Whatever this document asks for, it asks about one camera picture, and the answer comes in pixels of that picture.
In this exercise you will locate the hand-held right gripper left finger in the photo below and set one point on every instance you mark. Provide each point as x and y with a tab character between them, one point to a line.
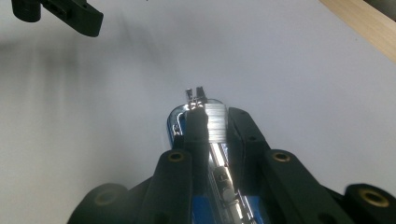
174	180

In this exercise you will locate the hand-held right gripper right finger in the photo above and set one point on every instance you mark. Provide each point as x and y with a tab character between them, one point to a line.
280	186

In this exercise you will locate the blue stapler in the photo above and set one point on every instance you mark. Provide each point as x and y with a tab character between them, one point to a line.
218	155

